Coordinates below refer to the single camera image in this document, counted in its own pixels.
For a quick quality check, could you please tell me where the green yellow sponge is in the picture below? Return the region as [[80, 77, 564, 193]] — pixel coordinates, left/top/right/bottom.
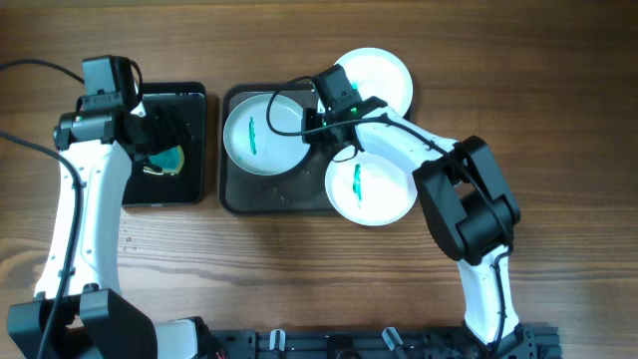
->
[[143, 146, 185, 176]]

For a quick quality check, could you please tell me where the white plate bottom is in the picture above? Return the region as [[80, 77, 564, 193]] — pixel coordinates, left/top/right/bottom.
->
[[325, 146, 417, 226]]

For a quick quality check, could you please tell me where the white plate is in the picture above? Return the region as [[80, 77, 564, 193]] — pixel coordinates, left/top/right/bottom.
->
[[335, 47, 414, 119], [222, 93, 310, 176], [325, 146, 417, 226]]

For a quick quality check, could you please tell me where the white plate top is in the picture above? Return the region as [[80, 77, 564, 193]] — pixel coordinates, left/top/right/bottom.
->
[[335, 47, 414, 119]]

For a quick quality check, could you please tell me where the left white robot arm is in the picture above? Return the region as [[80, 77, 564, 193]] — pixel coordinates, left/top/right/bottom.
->
[[7, 106, 219, 358]]

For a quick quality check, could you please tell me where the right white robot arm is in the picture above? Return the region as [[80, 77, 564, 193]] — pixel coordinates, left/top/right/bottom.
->
[[302, 97, 520, 352]]

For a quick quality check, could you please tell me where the black water tray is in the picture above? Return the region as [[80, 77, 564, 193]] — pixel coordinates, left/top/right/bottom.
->
[[123, 82, 207, 207]]

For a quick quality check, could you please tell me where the grey serving tray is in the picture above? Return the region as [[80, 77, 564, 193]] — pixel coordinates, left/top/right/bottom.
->
[[217, 83, 341, 215]]

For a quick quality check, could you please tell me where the right black cable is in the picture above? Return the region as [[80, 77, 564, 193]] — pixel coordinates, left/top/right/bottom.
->
[[265, 75, 514, 350]]

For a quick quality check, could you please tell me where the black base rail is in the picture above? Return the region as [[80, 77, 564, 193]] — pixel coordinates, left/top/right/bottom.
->
[[213, 324, 563, 359]]

